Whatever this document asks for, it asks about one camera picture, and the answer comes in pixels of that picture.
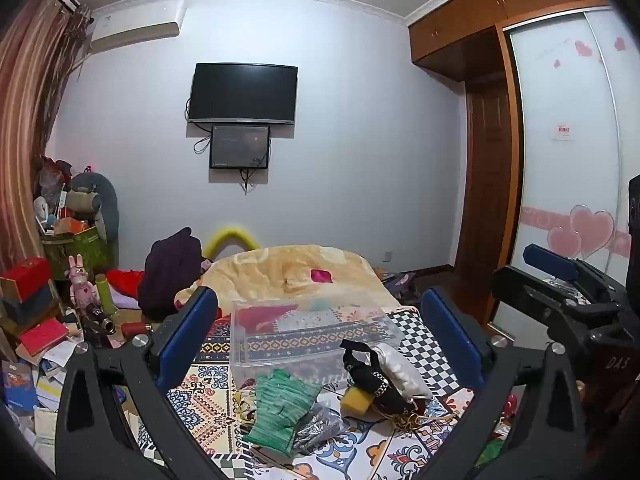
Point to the green cylinder bottle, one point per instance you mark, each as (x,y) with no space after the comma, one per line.
(106,295)

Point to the patterned bed sheet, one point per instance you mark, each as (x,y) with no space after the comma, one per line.
(215,395)

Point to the red white door sticker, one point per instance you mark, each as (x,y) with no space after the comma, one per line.
(562,132)

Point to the clear plastic storage box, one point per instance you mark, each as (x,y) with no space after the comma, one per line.
(280,330)

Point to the dark blue box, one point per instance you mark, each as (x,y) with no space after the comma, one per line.
(27,305)

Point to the purple grey bag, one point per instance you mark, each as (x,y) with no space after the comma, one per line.
(400,287)

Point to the brown wooden door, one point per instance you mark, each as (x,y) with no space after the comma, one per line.
(492,160)

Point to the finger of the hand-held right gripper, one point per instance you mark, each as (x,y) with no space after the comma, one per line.
(550,259)
(530,287)

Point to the white air conditioner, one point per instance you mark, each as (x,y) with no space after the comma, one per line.
(137,22)

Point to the red can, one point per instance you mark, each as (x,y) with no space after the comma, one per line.
(136,330)

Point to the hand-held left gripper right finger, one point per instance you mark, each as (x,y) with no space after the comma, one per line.
(452,337)

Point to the pink rabbit doll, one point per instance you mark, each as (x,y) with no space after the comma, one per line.
(81,285)

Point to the green storage box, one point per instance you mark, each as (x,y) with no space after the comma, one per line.
(82,252)

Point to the red plastic bag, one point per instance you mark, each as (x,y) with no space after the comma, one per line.
(52,177)

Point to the beige fleece blanket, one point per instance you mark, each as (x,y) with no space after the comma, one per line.
(270,272)

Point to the red book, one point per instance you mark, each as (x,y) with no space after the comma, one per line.
(44,336)

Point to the black cylinder tube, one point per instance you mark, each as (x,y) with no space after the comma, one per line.
(100,319)

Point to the black wall television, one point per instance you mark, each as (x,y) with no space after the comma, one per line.
(242,92)

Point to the wooden overhead cabinet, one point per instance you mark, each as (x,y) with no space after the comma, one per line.
(465,25)

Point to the yellow sponge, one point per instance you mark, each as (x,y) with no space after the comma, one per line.
(356,401)

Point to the pile of papers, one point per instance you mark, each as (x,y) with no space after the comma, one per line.
(35,390)

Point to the white heart print sliding door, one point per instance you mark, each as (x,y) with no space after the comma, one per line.
(625,110)

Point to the wooden wardrobe sliding doors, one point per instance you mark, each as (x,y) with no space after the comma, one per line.
(560,185)

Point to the red gift box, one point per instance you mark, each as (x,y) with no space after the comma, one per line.
(25,275)

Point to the grey plush toy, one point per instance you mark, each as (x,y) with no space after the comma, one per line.
(92,200)

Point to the white fabric pouch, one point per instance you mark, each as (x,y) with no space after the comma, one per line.
(402,370)

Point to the yellow foam tube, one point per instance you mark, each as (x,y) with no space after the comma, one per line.
(225,237)

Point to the green knit glove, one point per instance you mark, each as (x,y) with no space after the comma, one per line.
(280,410)

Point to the striped brown curtain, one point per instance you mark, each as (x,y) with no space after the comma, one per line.
(25,110)

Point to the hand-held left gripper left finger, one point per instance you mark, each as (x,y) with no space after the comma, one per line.
(186,332)

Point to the dark purple jacket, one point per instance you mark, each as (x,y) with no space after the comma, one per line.
(167,275)

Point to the small black wall monitor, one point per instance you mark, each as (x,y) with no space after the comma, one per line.
(240,146)

